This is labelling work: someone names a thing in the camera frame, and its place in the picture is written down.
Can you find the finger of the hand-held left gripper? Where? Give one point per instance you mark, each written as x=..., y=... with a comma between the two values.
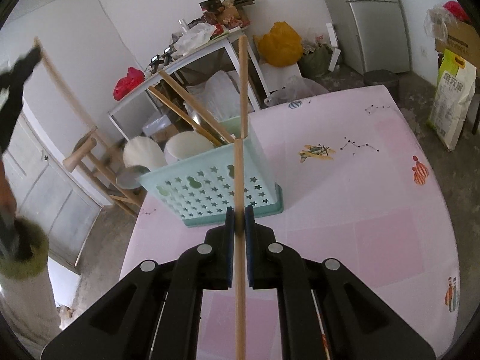
x=28, y=62

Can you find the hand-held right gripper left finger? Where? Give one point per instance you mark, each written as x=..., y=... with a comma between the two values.
x=229, y=255

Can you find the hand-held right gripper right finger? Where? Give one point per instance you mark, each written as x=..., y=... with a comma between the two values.
x=250, y=255

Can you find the wooden chopstick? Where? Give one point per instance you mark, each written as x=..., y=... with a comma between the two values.
x=195, y=102
x=243, y=82
x=63, y=78
x=180, y=111
x=240, y=307

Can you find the teal star-cut utensil holder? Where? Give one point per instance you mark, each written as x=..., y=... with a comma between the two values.
x=217, y=187

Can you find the large white ladle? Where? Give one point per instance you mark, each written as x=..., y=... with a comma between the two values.
x=187, y=146

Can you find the large metal spoon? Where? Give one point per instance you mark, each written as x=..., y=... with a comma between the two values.
x=129, y=177

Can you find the small white spoon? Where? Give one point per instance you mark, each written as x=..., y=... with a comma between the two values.
x=144, y=153

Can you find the person's left forearm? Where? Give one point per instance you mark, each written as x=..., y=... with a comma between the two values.
x=26, y=255

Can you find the white panelled door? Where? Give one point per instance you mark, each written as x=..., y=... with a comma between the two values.
x=48, y=195

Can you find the red plastic bag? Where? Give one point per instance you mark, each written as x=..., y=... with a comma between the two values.
x=129, y=84
x=455, y=11

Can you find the pink printed tablecloth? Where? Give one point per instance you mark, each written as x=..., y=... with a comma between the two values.
x=337, y=195

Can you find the small cardboard box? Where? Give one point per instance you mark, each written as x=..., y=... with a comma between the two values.
x=161, y=129

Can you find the white side table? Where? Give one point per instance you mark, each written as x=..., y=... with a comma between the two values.
x=180, y=63

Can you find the glass bottle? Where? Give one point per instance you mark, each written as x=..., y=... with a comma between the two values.
x=183, y=26

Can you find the crumpled clear plastic bag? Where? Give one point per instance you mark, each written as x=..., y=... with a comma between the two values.
x=300, y=90

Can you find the white foam box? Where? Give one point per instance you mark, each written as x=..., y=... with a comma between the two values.
x=281, y=78

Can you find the pile of snack packets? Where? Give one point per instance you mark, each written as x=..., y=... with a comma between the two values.
x=225, y=11

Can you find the green bag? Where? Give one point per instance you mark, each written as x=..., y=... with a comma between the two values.
x=317, y=60

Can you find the yellow plastic bag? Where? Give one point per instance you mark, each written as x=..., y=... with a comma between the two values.
x=279, y=45

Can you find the dark round trash bin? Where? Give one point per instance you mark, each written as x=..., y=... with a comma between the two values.
x=380, y=81

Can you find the narrow white box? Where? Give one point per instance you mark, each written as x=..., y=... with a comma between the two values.
x=333, y=47

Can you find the white and yellow rice sack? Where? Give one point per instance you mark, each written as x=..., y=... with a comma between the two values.
x=452, y=101

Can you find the grey refrigerator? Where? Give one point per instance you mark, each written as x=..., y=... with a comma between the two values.
x=375, y=22

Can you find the dark stool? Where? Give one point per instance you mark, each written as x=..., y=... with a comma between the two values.
x=476, y=114

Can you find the large cardboard box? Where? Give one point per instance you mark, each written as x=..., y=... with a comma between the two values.
x=459, y=41

